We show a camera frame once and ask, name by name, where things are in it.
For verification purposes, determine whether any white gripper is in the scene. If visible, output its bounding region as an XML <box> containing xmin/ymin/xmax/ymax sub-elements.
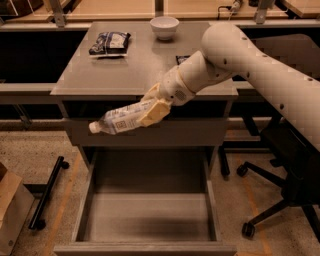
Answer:
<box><xmin>137</xmin><ymin>65</ymin><xmax>195</xmax><ymax>127</ymax></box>

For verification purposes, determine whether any clear plastic water bottle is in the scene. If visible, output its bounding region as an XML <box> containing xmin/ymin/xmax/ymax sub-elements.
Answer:
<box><xmin>89</xmin><ymin>100</ymin><xmax>154</xmax><ymax>135</ymax></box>

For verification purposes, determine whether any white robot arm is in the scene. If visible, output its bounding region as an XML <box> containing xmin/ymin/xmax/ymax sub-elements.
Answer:
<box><xmin>138</xmin><ymin>22</ymin><xmax>320</xmax><ymax>150</ymax></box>

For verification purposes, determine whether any closed grey upper drawer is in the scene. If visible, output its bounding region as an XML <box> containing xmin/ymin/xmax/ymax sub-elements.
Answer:
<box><xmin>63</xmin><ymin>118</ymin><xmax>227</xmax><ymax>147</ymax></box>

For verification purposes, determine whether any grey drawer cabinet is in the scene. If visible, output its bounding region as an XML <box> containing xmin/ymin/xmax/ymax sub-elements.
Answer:
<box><xmin>51</xmin><ymin>22</ymin><xmax>238</xmax><ymax>166</ymax></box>

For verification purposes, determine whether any open grey middle drawer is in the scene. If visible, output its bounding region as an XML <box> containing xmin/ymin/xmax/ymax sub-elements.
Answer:
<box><xmin>54</xmin><ymin>148</ymin><xmax>237</xmax><ymax>256</ymax></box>

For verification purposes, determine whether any small dark blue packet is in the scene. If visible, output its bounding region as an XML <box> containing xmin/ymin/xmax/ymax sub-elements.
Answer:
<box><xmin>176</xmin><ymin>55</ymin><xmax>189</xmax><ymax>65</ymax></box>

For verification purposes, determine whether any white ceramic bowl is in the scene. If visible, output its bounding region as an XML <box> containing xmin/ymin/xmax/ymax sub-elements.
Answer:
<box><xmin>150</xmin><ymin>16</ymin><xmax>179</xmax><ymax>41</ymax></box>

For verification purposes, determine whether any blue white snack bag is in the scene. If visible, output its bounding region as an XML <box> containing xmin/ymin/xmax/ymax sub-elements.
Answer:
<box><xmin>89</xmin><ymin>31</ymin><xmax>131</xmax><ymax>56</ymax></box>

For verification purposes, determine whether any black office chair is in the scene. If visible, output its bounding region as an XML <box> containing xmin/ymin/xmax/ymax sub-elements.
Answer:
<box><xmin>217</xmin><ymin>33</ymin><xmax>320</xmax><ymax>244</ymax></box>

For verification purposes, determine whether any black cable with plug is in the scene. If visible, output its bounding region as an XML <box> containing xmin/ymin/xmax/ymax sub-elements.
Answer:
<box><xmin>217</xmin><ymin>0</ymin><xmax>242</xmax><ymax>20</ymax></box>

